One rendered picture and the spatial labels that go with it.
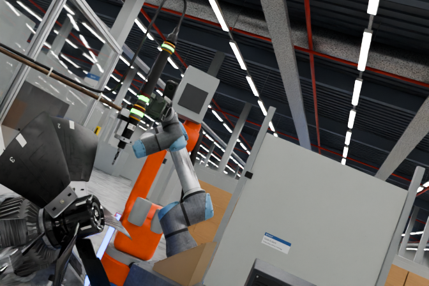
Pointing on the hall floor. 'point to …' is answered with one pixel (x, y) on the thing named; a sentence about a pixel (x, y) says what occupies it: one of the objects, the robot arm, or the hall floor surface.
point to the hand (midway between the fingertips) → (156, 93)
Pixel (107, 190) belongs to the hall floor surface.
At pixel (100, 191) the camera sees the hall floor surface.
